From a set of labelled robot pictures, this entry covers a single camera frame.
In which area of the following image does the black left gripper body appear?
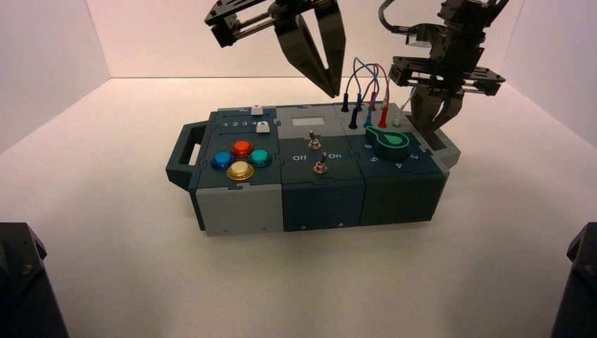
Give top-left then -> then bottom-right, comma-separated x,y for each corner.
204,0 -> 340,49

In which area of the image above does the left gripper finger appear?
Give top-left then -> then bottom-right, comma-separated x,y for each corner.
315,4 -> 346,96
276,13 -> 338,99

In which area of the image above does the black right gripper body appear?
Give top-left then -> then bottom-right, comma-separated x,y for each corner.
389,27 -> 507,96

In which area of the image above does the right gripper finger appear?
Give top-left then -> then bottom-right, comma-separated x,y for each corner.
429,91 -> 464,134
410,86 -> 439,134

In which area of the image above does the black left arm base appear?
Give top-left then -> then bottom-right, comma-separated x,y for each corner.
0,222 -> 70,338

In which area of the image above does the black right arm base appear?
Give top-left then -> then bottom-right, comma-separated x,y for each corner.
550,223 -> 597,338

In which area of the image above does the green rotary selector knob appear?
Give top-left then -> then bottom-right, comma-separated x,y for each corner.
365,125 -> 410,162

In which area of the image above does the red round push button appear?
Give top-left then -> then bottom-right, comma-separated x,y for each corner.
232,140 -> 254,159

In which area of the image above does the green round push button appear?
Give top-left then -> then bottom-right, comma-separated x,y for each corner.
247,149 -> 272,169

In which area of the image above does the teal and grey control box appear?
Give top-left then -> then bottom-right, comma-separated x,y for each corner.
165,102 -> 462,238

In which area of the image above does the yellow round push button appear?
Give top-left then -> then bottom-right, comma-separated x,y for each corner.
227,161 -> 256,182

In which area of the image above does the blue round push button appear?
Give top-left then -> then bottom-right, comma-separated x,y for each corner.
210,151 -> 235,171

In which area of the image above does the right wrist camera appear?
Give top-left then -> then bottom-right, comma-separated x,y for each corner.
403,23 -> 441,59

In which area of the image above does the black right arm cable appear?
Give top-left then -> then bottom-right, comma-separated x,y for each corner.
378,0 -> 414,35

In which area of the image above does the blue jumper cable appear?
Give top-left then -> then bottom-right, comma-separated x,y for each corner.
353,56 -> 379,128

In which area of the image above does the black jumper cable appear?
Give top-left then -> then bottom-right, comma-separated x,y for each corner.
340,63 -> 374,130

